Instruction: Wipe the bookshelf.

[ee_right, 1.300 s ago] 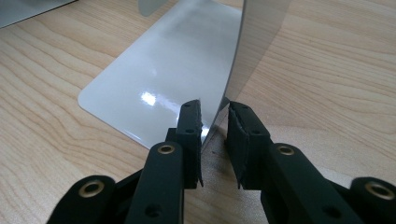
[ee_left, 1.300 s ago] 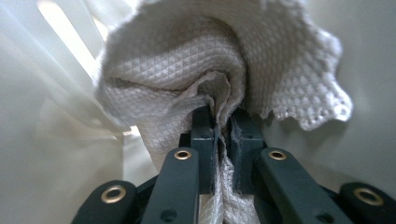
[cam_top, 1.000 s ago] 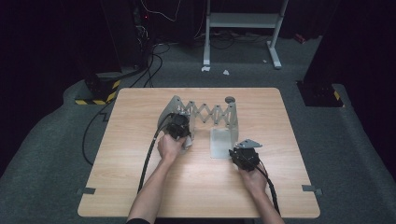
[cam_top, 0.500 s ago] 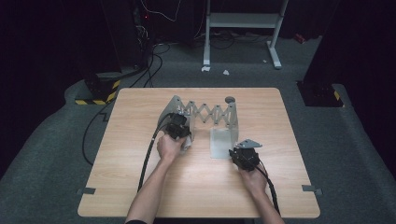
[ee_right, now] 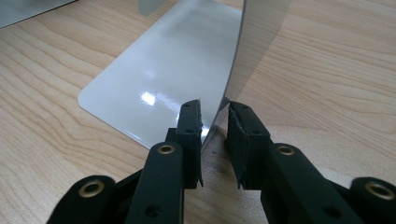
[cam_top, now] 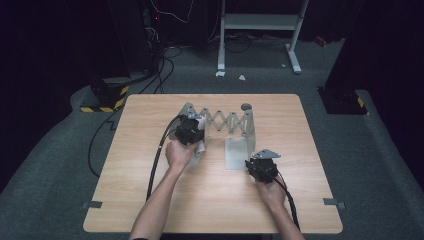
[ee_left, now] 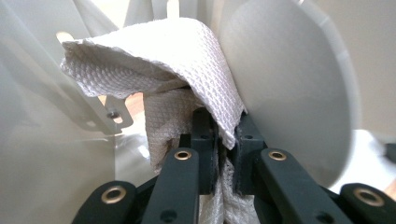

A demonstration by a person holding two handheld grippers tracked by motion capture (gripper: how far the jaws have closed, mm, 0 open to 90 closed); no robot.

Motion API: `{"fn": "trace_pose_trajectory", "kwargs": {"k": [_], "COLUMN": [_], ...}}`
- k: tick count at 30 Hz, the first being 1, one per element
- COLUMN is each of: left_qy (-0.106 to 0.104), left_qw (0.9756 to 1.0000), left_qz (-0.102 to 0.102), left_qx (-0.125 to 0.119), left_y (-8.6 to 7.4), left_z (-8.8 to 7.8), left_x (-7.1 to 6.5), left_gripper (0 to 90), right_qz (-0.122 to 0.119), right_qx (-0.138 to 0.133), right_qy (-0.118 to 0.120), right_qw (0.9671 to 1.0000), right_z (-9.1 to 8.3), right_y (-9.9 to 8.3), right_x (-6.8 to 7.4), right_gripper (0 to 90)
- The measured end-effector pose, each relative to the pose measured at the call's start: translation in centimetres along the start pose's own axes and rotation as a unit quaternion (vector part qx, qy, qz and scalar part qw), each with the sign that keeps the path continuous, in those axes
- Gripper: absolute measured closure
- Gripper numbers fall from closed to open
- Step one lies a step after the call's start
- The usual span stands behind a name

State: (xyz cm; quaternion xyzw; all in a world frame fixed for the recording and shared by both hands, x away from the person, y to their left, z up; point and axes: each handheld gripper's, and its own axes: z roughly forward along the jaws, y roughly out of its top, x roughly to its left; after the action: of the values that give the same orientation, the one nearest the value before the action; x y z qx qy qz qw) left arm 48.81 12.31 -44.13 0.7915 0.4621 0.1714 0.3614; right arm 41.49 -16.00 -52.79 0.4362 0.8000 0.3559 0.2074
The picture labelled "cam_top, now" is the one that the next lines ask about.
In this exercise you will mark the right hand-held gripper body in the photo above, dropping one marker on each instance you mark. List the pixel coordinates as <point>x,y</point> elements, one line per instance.
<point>264,169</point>

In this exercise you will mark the black yellow striped stand base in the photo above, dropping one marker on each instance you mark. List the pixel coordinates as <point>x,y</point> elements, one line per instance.
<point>343,100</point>
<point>106,96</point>

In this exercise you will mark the white metal stand frame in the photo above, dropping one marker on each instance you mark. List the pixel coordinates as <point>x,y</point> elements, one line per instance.
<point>260,21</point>

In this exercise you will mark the person's right hand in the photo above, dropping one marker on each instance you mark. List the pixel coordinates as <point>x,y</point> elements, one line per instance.
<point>273,194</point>

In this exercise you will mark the black equipment rack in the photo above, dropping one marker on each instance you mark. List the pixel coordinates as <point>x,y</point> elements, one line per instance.
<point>133,33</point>

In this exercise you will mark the expandable grey metal bookend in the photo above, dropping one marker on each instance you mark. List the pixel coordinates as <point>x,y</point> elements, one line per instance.
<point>238,153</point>

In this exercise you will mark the white paper scrap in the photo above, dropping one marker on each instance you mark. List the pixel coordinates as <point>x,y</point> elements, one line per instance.
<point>242,77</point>
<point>220,73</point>

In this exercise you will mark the grey tape piece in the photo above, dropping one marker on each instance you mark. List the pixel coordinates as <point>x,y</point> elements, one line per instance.
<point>332,202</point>
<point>92,204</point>

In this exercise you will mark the grey round table grommet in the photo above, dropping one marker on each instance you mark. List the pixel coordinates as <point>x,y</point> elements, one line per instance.
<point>246,107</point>

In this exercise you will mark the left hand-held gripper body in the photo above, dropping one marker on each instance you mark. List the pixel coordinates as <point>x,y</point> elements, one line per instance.
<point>188,131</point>

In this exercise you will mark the person's left hand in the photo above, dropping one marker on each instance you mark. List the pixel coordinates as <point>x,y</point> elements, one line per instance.
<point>180,156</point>

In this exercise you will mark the small red object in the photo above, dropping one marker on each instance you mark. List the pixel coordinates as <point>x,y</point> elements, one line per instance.
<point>321,41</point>

